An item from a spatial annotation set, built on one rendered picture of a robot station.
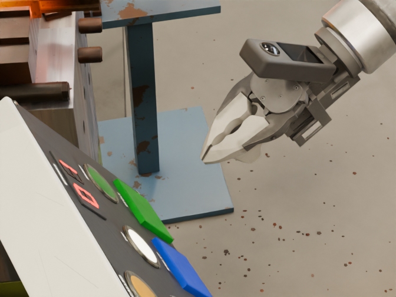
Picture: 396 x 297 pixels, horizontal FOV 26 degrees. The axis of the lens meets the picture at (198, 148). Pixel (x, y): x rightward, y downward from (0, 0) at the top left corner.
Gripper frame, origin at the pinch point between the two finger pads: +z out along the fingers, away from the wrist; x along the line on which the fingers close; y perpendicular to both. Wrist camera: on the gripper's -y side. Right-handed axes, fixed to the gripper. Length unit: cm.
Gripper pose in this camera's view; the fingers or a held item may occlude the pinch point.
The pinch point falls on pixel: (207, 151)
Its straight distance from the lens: 102.1
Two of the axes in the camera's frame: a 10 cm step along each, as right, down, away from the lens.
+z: -7.5, 6.5, 0.8
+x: -4.9, -6.4, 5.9
